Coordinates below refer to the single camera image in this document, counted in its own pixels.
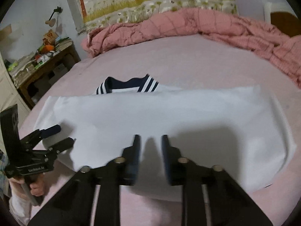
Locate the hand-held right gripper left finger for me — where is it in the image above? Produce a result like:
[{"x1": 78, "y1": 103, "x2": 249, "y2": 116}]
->
[{"x1": 28, "y1": 134, "x2": 141, "y2": 226}]

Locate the wall lamp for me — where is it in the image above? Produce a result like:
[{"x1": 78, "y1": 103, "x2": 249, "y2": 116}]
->
[{"x1": 45, "y1": 6, "x2": 63, "y2": 27}]

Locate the brown wooden board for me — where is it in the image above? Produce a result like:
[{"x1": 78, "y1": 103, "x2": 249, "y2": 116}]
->
[{"x1": 264, "y1": 2, "x2": 299, "y2": 37}]

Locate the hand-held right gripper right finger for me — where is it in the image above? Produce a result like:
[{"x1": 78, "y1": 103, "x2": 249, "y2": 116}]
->
[{"x1": 161, "y1": 134, "x2": 274, "y2": 226}]

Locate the stack of papers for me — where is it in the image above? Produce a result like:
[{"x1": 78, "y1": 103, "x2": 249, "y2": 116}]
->
[{"x1": 55, "y1": 37, "x2": 74, "y2": 51}]

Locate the printed cardboard box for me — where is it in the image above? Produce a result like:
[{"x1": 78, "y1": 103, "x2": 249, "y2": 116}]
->
[{"x1": 42, "y1": 29, "x2": 58, "y2": 46}]

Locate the bed with pink sheet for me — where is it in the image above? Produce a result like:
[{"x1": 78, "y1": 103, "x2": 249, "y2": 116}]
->
[{"x1": 14, "y1": 32, "x2": 301, "y2": 226}]

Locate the pink checked quilt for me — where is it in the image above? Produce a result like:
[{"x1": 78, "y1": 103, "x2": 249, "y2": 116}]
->
[{"x1": 81, "y1": 7, "x2": 301, "y2": 89}]

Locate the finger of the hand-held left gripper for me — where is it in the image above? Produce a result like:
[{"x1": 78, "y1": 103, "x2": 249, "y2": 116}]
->
[
  {"x1": 39, "y1": 124, "x2": 62, "y2": 138},
  {"x1": 48, "y1": 137, "x2": 75, "y2": 154}
]

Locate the brown wall sheet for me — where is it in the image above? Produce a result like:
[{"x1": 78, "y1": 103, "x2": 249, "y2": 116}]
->
[{"x1": 0, "y1": 24, "x2": 13, "y2": 43}]

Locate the plain cardboard box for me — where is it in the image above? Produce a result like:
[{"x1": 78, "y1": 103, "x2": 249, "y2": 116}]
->
[{"x1": 48, "y1": 62, "x2": 71, "y2": 86}]

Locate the grass-printed curtain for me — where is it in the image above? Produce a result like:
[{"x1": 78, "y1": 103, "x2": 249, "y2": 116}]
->
[{"x1": 63, "y1": 0, "x2": 238, "y2": 33}]

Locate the person's left forearm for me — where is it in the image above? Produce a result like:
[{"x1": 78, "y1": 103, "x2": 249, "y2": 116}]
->
[{"x1": 9, "y1": 192, "x2": 32, "y2": 225}]

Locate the white navy-collared sailor shirt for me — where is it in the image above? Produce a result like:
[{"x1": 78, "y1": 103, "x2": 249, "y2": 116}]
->
[{"x1": 33, "y1": 74, "x2": 297, "y2": 193}]

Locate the wooden desk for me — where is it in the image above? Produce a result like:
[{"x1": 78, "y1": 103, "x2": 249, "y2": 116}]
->
[{"x1": 12, "y1": 42, "x2": 81, "y2": 111}]

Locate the person's left hand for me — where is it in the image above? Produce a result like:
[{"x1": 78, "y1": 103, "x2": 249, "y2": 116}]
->
[{"x1": 11, "y1": 175, "x2": 46, "y2": 197}]

